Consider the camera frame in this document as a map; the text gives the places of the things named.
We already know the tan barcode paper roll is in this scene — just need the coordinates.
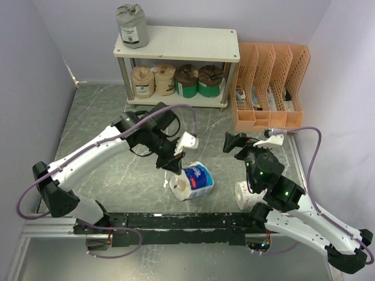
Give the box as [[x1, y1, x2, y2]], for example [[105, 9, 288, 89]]
[[131, 66, 155, 98]]

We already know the green brown paper roll labelled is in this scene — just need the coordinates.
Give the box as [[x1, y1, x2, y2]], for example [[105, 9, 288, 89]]
[[198, 64, 223, 98]]

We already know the white dotted paper roll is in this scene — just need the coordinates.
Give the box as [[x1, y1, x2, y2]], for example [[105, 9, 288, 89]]
[[169, 173, 191, 201], [234, 181, 267, 211]]

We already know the grey paper roll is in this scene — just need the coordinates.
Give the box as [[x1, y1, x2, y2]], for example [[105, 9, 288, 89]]
[[115, 4, 149, 49]]

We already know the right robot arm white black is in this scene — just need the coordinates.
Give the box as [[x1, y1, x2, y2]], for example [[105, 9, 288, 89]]
[[223, 129, 374, 274]]

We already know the orange plastic file organizer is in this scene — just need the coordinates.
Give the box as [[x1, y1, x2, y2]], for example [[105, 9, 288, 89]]
[[230, 43, 310, 132]]

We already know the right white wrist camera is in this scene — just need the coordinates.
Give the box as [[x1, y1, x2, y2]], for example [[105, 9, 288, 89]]
[[253, 128, 285, 149]]

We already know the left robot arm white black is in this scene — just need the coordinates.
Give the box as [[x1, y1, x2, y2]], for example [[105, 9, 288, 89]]
[[32, 102, 196, 234]]

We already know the tan cartoon paper roll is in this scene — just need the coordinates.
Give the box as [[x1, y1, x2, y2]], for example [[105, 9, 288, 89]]
[[154, 64, 176, 96]]

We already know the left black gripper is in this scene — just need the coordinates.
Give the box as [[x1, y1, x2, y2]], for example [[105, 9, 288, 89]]
[[147, 129, 187, 176]]

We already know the blue Tempo tissue pack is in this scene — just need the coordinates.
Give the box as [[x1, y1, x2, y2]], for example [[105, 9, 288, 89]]
[[181, 162, 214, 201]]

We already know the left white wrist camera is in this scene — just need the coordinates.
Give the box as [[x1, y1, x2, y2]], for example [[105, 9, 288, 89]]
[[174, 132, 199, 156]]

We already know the beige two-tier shelf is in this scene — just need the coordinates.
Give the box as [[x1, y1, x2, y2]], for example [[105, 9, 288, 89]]
[[113, 26, 240, 110]]

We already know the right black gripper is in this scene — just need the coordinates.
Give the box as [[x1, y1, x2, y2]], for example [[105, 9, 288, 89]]
[[223, 131, 272, 190]]

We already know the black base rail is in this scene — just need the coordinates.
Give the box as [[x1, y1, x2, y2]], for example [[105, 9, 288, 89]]
[[73, 211, 282, 248]]

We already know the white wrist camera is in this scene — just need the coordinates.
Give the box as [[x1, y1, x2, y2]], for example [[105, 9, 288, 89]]
[[253, 128, 285, 149], [174, 132, 199, 156]]

